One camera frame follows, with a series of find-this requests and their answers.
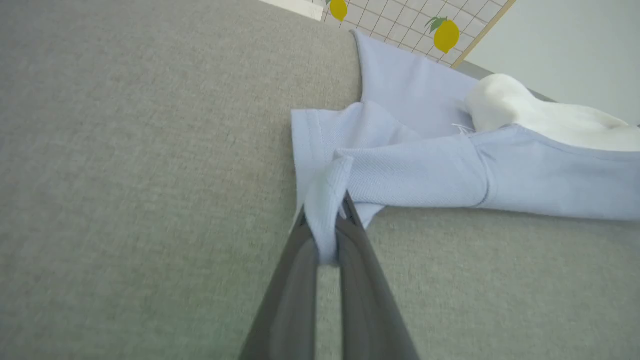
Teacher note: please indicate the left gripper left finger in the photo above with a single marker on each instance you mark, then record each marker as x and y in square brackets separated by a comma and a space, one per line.
[287, 310]

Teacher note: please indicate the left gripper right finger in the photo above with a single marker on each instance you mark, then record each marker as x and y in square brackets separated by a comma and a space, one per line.
[372, 310]

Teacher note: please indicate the light blue garment white lining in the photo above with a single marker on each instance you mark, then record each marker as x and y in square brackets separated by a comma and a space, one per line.
[425, 170]

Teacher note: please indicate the grey fabric sofa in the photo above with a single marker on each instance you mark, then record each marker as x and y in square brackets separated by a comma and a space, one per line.
[140, 175]

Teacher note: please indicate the lemon print grid partition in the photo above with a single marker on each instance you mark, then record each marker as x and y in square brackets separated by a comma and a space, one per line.
[400, 20]

